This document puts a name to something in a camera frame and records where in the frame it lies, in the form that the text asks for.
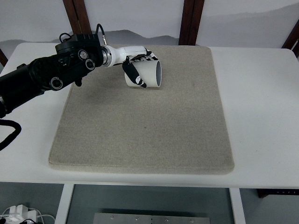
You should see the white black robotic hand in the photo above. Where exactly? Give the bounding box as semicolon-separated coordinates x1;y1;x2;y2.
106;45;158;88

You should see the white ribbed cup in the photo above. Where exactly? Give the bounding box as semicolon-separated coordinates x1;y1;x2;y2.
125;60;162;88

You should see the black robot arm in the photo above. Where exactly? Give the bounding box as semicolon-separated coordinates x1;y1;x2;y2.
0;32;157;118

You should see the beige square foam mat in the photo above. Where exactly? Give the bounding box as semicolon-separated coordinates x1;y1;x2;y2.
49;46;235;175

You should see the grey metal plate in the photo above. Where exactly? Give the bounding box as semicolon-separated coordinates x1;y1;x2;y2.
93;213;210;224

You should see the dark wooden stand foot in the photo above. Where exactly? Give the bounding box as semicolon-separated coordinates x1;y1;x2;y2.
257;189;299;198

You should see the white power strip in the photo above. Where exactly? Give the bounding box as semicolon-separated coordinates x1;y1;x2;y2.
0;203;56;224

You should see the dark wooden frame post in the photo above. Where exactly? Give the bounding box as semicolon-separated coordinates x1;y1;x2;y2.
0;49;8;67
281;21;299;51
178;0;205;46
63;0;93;42

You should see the black sleeved arm cable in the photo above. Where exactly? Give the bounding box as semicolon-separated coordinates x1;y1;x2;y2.
0;119;22;151

